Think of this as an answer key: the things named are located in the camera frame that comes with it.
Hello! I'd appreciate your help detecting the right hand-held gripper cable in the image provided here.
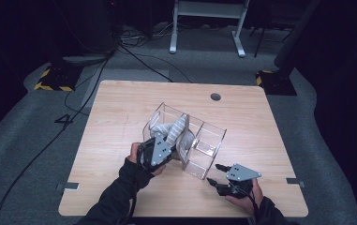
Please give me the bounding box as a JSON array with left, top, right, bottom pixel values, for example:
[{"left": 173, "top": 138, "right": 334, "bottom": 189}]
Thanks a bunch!
[{"left": 246, "top": 182, "right": 260, "bottom": 215}]

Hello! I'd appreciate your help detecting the black tripod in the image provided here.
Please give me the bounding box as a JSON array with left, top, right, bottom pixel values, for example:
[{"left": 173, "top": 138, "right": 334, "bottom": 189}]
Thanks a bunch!
[{"left": 253, "top": 17, "right": 292, "bottom": 59}]

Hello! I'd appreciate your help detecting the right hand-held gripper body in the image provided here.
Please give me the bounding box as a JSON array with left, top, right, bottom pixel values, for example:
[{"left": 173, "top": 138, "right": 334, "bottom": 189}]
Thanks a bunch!
[{"left": 217, "top": 162, "right": 262, "bottom": 200}]

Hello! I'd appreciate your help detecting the clear acrylic organizer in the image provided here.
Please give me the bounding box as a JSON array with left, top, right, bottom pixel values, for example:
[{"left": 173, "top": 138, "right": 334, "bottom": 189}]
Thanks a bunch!
[{"left": 141, "top": 102, "right": 228, "bottom": 181}]

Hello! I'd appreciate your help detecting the person's right hand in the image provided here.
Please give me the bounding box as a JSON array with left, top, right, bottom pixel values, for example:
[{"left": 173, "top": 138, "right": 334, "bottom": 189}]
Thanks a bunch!
[{"left": 224, "top": 178, "right": 265, "bottom": 216}]

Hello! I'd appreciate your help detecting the person's left hand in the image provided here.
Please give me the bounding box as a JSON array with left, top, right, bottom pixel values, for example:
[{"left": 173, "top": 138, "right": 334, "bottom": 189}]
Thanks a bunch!
[{"left": 126, "top": 142, "right": 167, "bottom": 177}]

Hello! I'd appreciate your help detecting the white desk frame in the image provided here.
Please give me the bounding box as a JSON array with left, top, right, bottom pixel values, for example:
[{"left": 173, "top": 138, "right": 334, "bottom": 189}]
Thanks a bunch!
[{"left": 169, "top": 0, "right": 251, "bottom": 59}]

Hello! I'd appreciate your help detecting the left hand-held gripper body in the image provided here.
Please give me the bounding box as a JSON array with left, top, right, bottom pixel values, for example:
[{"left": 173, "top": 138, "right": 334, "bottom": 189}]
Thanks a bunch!
[{"left": 138, "top": 132, "right": 174, "bottom": 173}]

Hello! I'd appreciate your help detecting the grey round stand base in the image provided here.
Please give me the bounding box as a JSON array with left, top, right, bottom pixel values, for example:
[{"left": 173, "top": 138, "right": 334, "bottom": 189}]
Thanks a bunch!
[{"left": 61, "top": 53, "right": 111, "bottom": 68}]

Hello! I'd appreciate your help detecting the grey striped cloth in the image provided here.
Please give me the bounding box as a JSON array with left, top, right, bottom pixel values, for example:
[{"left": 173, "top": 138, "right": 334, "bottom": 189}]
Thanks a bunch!
[{"left": 150, "top": 114, "right": 199, "bottom": 164}]

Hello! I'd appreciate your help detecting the dark slanted pole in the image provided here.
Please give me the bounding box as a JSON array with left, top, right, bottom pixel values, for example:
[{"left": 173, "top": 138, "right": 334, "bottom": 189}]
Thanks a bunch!
[{"left": 273, "top": 0, "right": 322, "bottom": 79}]

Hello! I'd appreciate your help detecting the black yellow striped stand base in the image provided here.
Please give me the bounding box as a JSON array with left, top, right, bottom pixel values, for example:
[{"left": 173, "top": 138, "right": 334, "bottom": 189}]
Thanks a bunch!
[
  {"left": 34, "top": 64, "right": 84, "bottom": 93},
  {"left": 255, "top": 69, "right": 298, "bottom": 97}
]

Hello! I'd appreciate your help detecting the grey metal table bracket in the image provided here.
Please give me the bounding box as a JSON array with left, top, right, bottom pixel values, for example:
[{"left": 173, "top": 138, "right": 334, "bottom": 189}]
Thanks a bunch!
[
  {"left": 55, "top": 182, "right": 81, "bottom": 192},
  {"left": 286, "top": 177, "right": 305, "bottom": 188}
]

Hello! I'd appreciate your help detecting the long black floor cable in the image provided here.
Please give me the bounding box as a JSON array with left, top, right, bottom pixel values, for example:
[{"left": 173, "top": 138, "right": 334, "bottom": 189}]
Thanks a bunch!
[{"left": 0, "top": 57, "right": 112, "bottom": 225}]

